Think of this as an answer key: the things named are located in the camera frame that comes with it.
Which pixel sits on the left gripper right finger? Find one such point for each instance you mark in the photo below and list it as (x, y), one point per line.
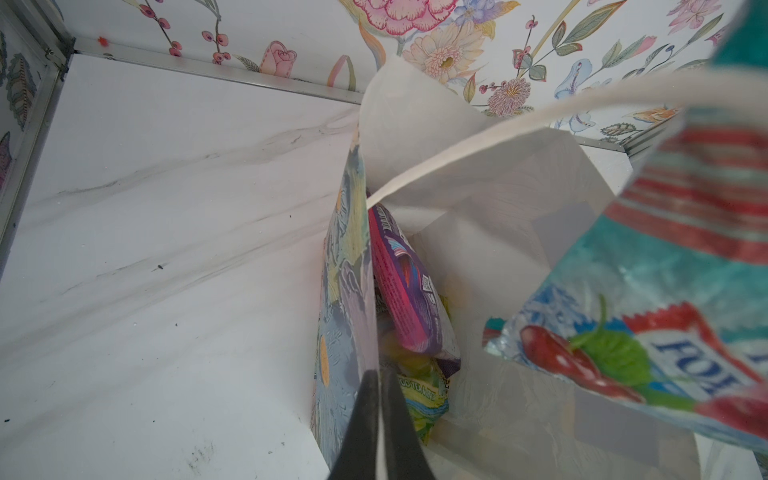
(404, 457)

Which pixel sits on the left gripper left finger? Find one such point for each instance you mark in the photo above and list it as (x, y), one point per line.
(357, 459)

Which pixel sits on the green snack pack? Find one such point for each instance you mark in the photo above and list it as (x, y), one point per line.
(422, 383)

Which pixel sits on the purple Fox's berries candy pack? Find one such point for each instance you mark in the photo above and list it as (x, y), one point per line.
(421, 321)

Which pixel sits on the floral paper gift bag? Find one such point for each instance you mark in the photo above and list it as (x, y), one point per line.
(490, 208)

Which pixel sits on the teal Fox's candy pack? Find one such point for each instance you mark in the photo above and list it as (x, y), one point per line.
(662, 303)

